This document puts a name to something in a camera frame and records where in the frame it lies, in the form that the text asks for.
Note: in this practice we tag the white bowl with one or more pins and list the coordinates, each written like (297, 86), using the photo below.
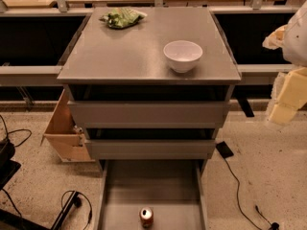
(182, 56)

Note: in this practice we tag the cardboard box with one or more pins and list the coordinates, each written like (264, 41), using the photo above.
(63, 134)

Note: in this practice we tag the grey open bottom drawer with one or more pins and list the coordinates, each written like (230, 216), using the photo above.
(172, 188)

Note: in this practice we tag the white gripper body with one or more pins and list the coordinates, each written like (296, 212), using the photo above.
(295, 43)

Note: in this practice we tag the grey top drawer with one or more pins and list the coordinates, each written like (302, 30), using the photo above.
(149, 114)

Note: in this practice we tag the black stand with cable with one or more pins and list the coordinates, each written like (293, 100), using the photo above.
(69, 200)

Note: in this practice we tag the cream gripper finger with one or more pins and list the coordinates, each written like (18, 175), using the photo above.
(289, 94)

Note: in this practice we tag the red coke can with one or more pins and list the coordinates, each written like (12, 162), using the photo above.
(146, 215)

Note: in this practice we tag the green chip bag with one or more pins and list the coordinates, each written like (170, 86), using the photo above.
(122, 18)

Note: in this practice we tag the grey middle drawer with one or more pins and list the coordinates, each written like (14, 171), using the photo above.
(150, 149)

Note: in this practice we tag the black power adapter with cable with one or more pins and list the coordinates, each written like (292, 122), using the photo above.
(225, 152)

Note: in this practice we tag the black equipment at left edge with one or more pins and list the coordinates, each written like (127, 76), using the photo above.
(7, 167)

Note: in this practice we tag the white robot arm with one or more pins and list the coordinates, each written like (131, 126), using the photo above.
(292, 39)

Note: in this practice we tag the grey drawer cabinet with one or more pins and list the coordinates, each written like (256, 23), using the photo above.
(129, 65)

